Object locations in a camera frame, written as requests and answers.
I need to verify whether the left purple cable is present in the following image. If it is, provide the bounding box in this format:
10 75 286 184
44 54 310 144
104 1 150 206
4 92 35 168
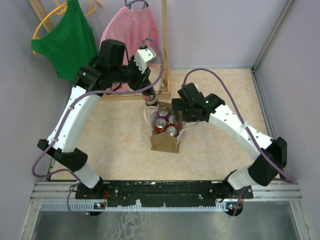
31 37 165 218

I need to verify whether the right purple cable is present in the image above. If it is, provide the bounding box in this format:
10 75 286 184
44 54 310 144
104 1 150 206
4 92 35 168
181 67 298 217

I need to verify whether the purple cable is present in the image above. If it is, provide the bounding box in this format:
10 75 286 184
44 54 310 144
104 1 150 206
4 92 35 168
31 37 165 218
181 67 298 217

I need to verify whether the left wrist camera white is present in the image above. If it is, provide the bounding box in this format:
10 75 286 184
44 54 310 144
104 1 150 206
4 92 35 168
133 47 157 73

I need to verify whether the yellow clothes hanger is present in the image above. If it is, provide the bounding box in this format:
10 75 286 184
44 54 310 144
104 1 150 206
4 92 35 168
32 0 104 55

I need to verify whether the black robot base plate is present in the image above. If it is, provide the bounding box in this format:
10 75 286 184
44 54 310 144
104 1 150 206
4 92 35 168
75 180 242 207

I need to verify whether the purple Fanta can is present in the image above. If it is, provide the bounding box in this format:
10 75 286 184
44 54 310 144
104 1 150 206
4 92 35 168
156 106 170 120
165 125 179 137

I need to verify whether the folded beige cloth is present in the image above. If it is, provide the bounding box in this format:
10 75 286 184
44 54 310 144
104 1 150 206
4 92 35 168
149 64 164 94

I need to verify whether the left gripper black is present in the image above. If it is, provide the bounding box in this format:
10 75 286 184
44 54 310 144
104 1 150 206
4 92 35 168
111 55 152 92

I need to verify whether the aluminium frame rail front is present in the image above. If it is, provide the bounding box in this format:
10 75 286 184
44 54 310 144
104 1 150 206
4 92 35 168
30 181 302 202

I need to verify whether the grey clothes hanger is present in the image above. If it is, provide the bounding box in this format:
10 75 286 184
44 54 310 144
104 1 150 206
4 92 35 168
124 0 149 11

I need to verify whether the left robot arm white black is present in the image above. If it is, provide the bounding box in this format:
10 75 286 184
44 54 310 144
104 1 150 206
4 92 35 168
37 39 157 199

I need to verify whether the pink t-shirt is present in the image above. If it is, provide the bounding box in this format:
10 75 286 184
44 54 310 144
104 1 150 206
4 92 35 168
99 5 162 93

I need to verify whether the aluminium corner post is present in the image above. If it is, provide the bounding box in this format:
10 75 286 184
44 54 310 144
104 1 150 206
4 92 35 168
251 0 296 74

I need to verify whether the red cola can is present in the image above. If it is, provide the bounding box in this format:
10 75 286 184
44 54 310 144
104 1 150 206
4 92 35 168
168 114 181 130
154 118 168 135

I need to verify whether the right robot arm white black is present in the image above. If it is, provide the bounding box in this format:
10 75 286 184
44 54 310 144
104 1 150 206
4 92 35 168
171 83 287 199

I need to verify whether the white cable duct strip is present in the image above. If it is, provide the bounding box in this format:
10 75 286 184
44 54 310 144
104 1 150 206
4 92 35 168
40 200 241 213

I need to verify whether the glass cola bottle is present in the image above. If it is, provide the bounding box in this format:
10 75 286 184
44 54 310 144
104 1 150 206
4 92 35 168
141 87 158 107

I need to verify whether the wooden clothes rack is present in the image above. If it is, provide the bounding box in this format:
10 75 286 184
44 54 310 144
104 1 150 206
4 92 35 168
28 0 171 100

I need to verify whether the green tank top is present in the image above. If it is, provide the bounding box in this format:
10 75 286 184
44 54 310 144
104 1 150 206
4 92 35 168
31 0 98 84

